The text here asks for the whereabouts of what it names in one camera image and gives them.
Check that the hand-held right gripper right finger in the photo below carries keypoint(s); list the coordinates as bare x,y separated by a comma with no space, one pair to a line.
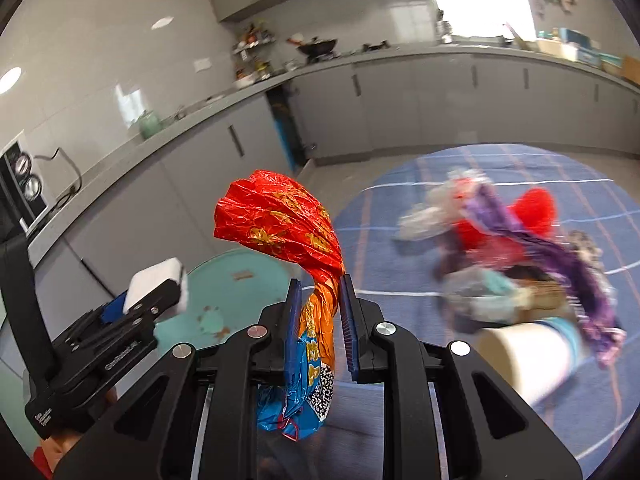
350,335

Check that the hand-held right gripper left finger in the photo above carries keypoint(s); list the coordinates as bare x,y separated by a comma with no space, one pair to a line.
296,340

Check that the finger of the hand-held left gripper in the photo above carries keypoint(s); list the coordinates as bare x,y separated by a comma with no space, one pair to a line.
152,302

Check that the white foam block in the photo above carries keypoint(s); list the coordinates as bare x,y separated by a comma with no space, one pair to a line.
155,272

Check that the teal round bin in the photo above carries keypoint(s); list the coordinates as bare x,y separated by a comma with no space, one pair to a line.
225,280

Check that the red orange blue snack wrapper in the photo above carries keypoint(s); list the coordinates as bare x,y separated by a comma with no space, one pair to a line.
280,220

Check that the clear teal plastic wrap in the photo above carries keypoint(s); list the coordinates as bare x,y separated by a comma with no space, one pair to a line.
480,290

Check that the clear crumpled plastic bag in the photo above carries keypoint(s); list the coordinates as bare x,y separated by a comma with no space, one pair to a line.
425,215

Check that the green ceramic jar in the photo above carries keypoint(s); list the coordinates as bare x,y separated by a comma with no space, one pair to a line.
150,125

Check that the black toaster oven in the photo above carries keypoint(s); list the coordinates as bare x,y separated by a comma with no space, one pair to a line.
22,180

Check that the white paper cup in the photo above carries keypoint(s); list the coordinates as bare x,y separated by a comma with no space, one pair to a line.
530,355

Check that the brown cardboard piece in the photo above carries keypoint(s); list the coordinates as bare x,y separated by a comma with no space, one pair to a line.
542,294

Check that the blue gas cylinder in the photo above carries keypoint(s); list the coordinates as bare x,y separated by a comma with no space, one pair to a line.
282,130

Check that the grey kitchen counter cabinets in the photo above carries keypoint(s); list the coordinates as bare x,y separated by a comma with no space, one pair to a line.
400,90

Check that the grey patterned wrapper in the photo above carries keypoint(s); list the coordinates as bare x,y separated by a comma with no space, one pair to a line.
586,249

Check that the round ceiling light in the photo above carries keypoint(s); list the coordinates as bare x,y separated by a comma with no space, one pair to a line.
10,80
162,22

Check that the metal spice rack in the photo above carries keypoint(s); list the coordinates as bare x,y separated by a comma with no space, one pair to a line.
252,55

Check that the black wok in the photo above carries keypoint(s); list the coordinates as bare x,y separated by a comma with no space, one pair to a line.
317,49

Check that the gas stove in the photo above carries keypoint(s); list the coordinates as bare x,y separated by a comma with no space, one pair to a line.
375,46

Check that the white plastic basin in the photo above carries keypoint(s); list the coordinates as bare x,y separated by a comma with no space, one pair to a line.
555,49

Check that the bright window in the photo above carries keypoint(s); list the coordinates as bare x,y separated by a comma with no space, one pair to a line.
480,0

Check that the blue storage box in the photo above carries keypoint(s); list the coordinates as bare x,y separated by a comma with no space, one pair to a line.
590,55

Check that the teal plastic container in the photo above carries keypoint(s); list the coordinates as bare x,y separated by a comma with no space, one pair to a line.
612,62

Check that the wooden cutting board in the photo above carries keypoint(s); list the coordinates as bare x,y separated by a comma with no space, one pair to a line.
631,70

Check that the white wall socket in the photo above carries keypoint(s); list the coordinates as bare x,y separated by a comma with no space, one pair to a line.
202,64

